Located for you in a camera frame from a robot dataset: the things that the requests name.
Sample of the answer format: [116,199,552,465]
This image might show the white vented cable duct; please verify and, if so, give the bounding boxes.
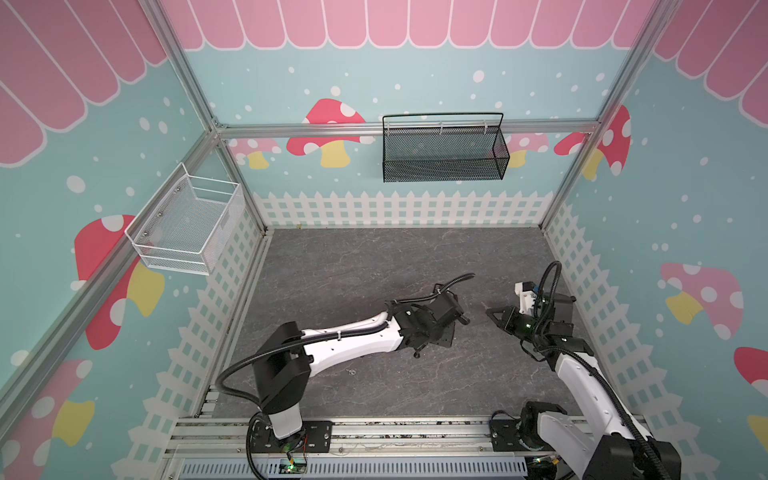
[178,458,529,480]

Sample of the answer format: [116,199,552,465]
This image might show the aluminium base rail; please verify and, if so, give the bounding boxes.
[162,414,497,459]

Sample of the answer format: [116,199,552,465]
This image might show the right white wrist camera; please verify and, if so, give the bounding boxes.
[514,281,540,317]

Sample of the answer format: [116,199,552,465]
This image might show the black mesh wall basket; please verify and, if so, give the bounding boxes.
[381,112,511,183]

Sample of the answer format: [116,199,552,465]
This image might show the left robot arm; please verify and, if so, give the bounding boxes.
[215,290,470,443]

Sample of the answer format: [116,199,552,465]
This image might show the white mesh wall basket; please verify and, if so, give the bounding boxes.
[125,164,245,276]

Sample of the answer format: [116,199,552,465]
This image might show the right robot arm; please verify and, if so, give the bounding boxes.
[486,290,682,479]

